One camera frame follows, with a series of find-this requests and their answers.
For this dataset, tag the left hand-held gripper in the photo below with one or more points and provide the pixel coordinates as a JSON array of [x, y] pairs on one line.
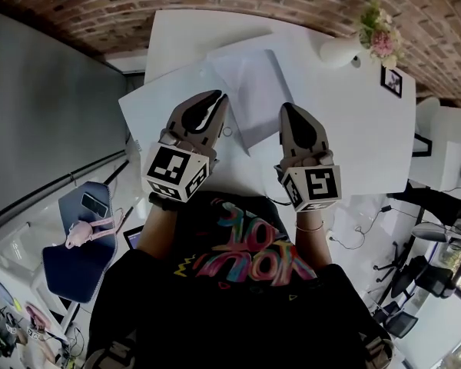
[[176, 167]]

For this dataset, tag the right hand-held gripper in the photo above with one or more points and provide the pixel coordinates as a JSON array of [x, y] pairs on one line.
[[315, 185]]

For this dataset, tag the white sheet of paper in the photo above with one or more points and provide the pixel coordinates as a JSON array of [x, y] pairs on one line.
[[253, 90]]

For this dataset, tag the person's left forearm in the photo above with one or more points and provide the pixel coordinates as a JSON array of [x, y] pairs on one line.
[[157, 233]]

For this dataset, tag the person's right forearm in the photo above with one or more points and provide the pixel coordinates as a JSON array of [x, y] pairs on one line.
[[311, 244]]

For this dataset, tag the person's right hand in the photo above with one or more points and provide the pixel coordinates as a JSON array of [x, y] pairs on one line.
[[311, 160]]

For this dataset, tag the person's left hand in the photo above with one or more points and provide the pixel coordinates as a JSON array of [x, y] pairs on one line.
[[170, 137]]

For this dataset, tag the white file folder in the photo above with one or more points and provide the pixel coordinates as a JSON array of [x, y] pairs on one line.
[[157, 110]]

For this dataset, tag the white vase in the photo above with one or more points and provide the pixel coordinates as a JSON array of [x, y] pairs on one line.
[[340, 50]]

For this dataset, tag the black wristband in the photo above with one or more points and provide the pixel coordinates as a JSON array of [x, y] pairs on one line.
[[162, 201]]

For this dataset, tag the pink and white flowers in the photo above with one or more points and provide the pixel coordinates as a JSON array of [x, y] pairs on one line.
[[382, 37]]

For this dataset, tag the open laptop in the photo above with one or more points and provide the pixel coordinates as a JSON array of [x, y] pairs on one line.
[[133, 238]]

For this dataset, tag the black smartphone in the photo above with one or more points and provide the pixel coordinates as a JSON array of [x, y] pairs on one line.
[[95, 204]]

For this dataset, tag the white side table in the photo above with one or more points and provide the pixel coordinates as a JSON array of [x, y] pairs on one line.
[[455, 144]]

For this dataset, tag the black printed t-shirt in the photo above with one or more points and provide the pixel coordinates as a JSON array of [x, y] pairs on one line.
[[230, 294]]

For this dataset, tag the black office chair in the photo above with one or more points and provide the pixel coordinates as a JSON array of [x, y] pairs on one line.
[[422, 275], [397, 321]]

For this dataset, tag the blue padded mat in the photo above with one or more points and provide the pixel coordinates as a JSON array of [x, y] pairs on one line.
[[77, 267]]

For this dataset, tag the person's right shoe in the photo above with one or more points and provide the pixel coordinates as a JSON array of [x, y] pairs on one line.
[[378, 350]]

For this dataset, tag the person's shoe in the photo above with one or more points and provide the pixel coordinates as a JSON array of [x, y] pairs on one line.
[[378, 350], [111, 354]]

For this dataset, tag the person's left shoe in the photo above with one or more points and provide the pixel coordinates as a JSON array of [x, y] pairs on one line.
[[111, 354]]

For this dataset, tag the black picture frame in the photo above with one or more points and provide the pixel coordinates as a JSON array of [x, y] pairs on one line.
[[392, 82]]

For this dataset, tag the black frame on side table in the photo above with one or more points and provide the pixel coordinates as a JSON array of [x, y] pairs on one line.
[[422, 144]]

